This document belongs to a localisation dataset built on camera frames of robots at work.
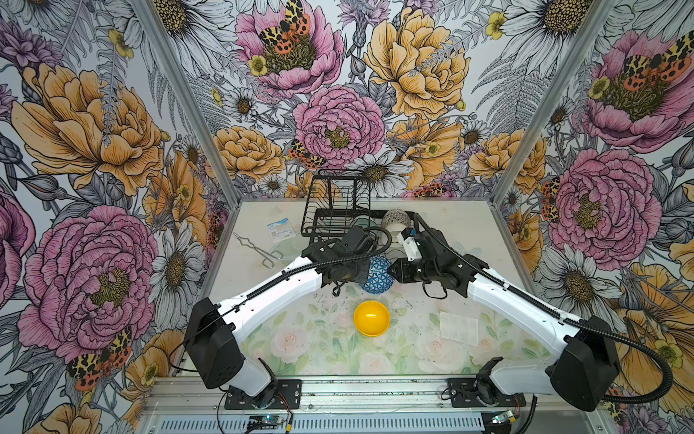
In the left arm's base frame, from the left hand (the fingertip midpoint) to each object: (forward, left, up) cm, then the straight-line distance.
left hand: (355, 276), depth 79 cm
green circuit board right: (-32, -38, -17) cm, 52 cm away
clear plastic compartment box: (-9, -33, -17) cm, 38 cm away
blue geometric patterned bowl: (0, -7, -3) cm, 7 cm away
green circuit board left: (-32, +24, -17) cm, 44 cm away
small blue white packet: (+32, +30, -17) cm, 46 cm away
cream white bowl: (+2, -11, +10) cm, 15 cm away
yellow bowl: (-6, -5, -15) cm, 17 cm away
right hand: (0, -11, -1) cm, 11 cm away
